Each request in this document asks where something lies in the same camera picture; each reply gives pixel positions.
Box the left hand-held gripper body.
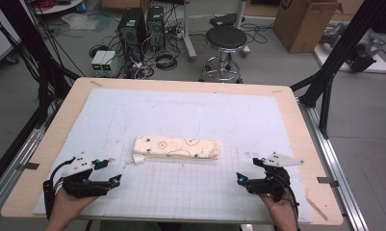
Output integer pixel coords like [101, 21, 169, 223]
[62, 151, 114, 198]

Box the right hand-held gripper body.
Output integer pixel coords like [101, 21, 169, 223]
[245, 151, 305, 203]

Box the cream patterned cloth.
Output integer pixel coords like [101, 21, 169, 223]
[126, 135, 221, 166]

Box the person's left hand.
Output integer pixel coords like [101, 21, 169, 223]
[46, 187, 99, 225]

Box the person's right hand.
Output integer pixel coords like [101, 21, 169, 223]
[260, 192, 299, 226]

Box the thin wooden stick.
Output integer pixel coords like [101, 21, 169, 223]
[305, 195, 329, 222]

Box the grey tape strip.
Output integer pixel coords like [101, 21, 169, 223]
[15, 162, 40, 171]
[317, 176, 341, 189]

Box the white grid mat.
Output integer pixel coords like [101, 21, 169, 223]
[33, 88, 314, 224]

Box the white power supply box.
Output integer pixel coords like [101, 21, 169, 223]
[101, 50, 118, 73]
[90, 50, 108, 72]

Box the black round stool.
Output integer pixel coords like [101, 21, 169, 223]
[198, 25, 249, 85]

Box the black computer tower green label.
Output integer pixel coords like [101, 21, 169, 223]
[117, 7, 147, 63]

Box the cardboard box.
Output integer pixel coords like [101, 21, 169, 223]
[272, 0, 343, 54]

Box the white board with dark devices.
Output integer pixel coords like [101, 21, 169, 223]
[313, 22, 386, 75]

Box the clear plastic bag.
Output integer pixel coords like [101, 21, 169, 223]
[61, 13, 92, 32]

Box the white desk leg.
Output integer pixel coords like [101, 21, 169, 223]
[180, 0, 198, 63]

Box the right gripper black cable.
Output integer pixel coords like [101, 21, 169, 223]
[285, 184, 302, 231]

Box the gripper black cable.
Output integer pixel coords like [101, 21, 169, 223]
[285, 184, 302, 231]
[42, 156, 77, 221]

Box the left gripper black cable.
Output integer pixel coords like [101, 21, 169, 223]
[42, 156, 77, 221]

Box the aluminium rail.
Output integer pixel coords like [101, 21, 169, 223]
[0, 105, 50, 219]
[296, 95, 371, 231]

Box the coiled black cable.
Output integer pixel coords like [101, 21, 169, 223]
[154, 49, 179, 71]

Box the black metal frame with cables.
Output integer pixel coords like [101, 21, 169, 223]
[0, 0, 82, 129]

